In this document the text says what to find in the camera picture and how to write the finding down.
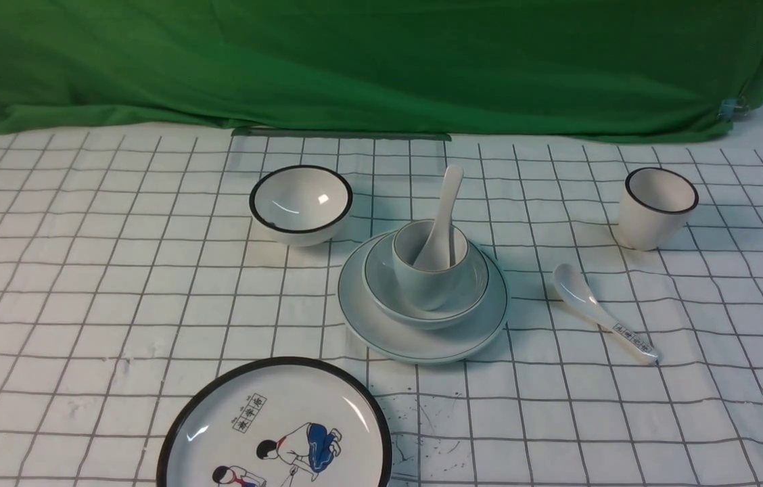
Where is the pale green-rimmed bowl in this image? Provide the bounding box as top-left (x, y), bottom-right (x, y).
top-left (363, 232), bottom-right (489, 330)

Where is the plain white ceramic spoon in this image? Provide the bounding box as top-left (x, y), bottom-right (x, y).
top-left (413, 164), bottom-right (464, 271)

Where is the pale green cup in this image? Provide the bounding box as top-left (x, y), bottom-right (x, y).
top-left (391, 220), bottom-right (472, 310)

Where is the black-rimmed white bowl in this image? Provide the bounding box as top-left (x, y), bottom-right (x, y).
top-left (249, 164), bottom-right (354, 247)

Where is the pale green-rimmed plate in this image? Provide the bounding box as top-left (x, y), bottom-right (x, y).
top-left (338, 232), bottom-right (509, 364)

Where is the black-rimmed cartoon plate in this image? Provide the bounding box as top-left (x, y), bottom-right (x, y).
top-left (155, 356), bottom-right (393, 486)

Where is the white spoon with print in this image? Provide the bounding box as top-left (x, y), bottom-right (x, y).
top-left (553, 263), bottom-right (660, 366)

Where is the black-rimmed white cup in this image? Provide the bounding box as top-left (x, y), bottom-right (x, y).
top-left (618, 167), bottom-right (699, 252)

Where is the white checkered tablecloth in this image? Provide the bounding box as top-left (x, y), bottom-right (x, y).
top-left (0, 132), bottom-right (763, 486)

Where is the green backdrop cloth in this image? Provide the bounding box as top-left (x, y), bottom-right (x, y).
top-left (0, 1), bottom-right (763, 143)

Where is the blue metal clip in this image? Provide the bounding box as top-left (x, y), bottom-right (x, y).
top-left (716, 97), bottom-right (752, 121)

